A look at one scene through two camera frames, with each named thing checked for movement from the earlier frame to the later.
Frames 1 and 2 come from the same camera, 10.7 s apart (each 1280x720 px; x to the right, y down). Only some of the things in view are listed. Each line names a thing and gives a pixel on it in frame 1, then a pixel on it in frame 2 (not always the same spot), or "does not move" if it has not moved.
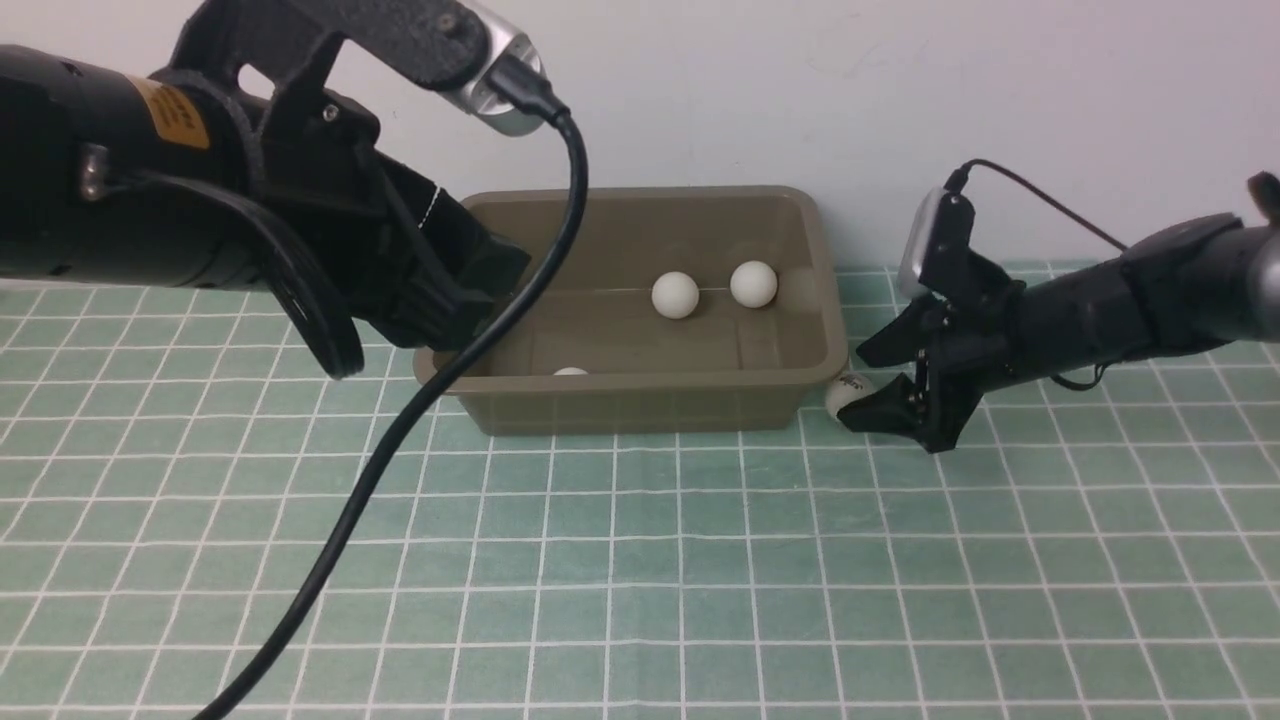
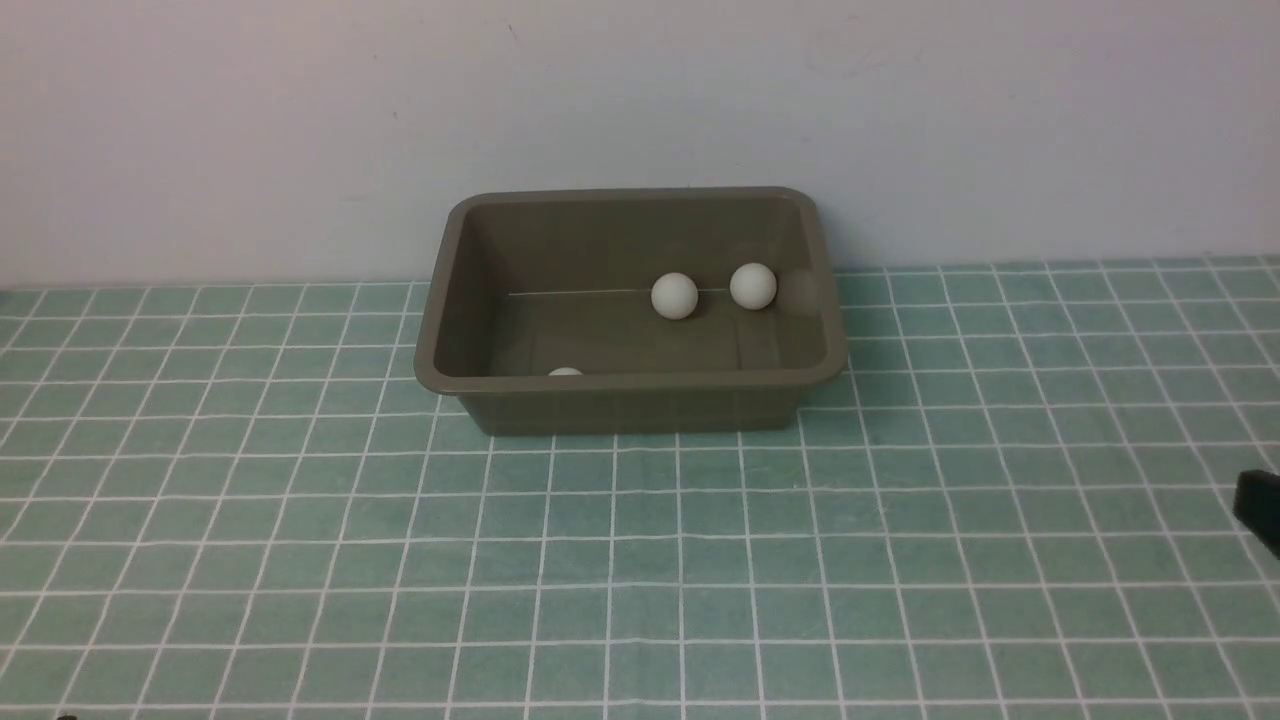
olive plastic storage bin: x=683 y=308 does not move
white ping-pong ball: x=675 y=295 does not move
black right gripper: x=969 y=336 → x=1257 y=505
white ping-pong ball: x=753 y=284 does not move
